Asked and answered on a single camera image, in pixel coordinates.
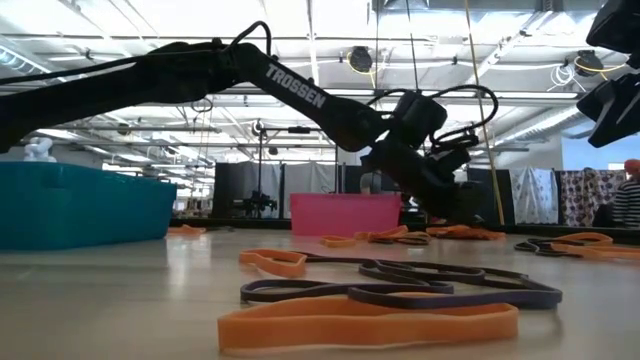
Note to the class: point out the blue plastic basket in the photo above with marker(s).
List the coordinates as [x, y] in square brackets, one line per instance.
[75, 210]

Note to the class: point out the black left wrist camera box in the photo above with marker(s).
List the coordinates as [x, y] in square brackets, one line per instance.
[420, 117]

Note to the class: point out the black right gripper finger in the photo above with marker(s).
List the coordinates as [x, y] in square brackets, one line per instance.
[622, 125]

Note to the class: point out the floral patterned curtain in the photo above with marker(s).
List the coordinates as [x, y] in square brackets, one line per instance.
[590, 197]

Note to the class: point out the black partition panel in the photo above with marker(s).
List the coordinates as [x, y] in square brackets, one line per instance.
[229, 192]

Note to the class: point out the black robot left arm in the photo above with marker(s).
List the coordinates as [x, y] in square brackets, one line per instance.
[295, 90]

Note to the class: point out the grey curtain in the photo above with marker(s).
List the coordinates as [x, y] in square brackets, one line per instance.
[300, 185]

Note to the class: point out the white patterned curtain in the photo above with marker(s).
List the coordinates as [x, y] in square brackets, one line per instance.
[532, 195]

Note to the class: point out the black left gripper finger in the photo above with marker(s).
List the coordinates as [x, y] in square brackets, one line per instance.
[465, 202]

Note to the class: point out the red plastic basket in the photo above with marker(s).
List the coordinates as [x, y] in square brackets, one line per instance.
[340, 215]

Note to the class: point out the white robot figure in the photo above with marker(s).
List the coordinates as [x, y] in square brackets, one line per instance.
[40, 150]

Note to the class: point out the black background robot arm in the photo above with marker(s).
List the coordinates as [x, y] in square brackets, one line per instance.
[257, 202]

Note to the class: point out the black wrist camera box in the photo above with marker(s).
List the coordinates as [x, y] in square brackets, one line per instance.
[420, 117]
[617, 25]

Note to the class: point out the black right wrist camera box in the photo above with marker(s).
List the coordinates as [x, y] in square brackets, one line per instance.
[617, 25]

